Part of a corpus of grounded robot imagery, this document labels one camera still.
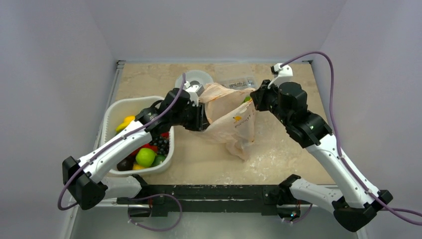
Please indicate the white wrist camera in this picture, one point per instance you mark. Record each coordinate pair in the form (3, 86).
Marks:
(281, 74)
(195, 90)

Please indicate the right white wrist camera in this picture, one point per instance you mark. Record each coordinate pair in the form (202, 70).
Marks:
(281, 74)

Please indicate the orange printed plastic bag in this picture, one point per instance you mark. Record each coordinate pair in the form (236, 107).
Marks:
(232, 122)

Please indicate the white plastic basket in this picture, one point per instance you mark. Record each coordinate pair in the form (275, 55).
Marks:
(115, 114)

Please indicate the large green apple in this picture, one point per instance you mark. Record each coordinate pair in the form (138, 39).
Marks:
(145, 157)

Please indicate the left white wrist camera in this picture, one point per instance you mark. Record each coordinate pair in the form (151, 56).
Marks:
(195, 90)

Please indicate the green orange mango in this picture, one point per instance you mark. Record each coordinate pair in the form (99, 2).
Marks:
(247, 99)

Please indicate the grey filament spool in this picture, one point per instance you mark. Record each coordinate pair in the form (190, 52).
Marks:
(193, 79)

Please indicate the aluminium frame rail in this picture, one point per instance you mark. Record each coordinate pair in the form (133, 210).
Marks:
(71, 214)

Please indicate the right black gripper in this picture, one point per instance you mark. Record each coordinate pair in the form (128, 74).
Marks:
(259, 97)

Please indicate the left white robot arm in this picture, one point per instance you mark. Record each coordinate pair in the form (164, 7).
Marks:
(84, 179)

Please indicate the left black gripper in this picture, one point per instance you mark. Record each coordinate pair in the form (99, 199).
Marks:
(200, 122)

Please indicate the dark grape bunch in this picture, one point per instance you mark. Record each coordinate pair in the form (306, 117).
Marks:
(162, 144)

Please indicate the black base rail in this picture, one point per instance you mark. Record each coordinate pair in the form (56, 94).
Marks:
(160, 200)

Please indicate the clear screw organizer box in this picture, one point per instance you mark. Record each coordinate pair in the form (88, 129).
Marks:
(235, 76)

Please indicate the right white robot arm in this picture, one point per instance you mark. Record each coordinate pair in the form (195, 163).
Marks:
(356, 201)

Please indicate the yellow banana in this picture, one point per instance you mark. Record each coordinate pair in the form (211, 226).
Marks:
(126, 121)

